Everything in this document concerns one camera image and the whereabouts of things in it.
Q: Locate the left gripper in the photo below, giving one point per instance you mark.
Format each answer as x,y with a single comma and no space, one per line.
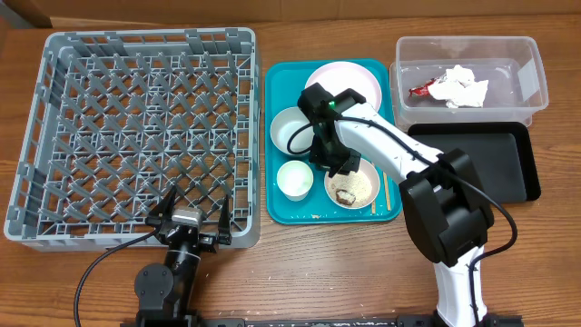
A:
164,208

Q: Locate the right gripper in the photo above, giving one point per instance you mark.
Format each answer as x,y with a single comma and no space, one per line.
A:
340,163

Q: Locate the white cup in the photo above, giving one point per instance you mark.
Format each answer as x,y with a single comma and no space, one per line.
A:
295,179

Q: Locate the brown food scrap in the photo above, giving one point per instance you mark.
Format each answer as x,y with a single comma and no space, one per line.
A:
345,197

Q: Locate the grey bowl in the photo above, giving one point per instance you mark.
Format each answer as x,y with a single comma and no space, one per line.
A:
285,124

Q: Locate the large white plate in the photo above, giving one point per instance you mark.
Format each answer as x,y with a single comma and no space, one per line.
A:
338,76

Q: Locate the white napkin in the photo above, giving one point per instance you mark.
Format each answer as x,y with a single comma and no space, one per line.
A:
458,88

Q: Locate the rice pile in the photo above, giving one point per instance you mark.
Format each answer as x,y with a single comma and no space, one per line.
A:
355,182

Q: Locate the red wrapper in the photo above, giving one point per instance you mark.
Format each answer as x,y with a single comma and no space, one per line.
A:
422,91

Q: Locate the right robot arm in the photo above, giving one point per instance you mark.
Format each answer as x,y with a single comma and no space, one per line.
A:
447,215

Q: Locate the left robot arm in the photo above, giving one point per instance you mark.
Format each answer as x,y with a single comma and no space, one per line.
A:
164,289

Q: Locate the teal serving tray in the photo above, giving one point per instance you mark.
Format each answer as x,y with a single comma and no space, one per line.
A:
283,84

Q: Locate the right wooden chopstick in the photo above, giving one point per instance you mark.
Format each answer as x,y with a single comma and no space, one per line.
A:
387,192

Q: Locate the grey plastic dish rack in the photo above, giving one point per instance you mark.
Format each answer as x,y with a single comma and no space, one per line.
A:
119,118

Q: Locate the clear plastic bin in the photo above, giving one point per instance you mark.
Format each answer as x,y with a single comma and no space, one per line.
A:
517,85

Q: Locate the black tray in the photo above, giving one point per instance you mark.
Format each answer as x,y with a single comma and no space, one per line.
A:
501,152

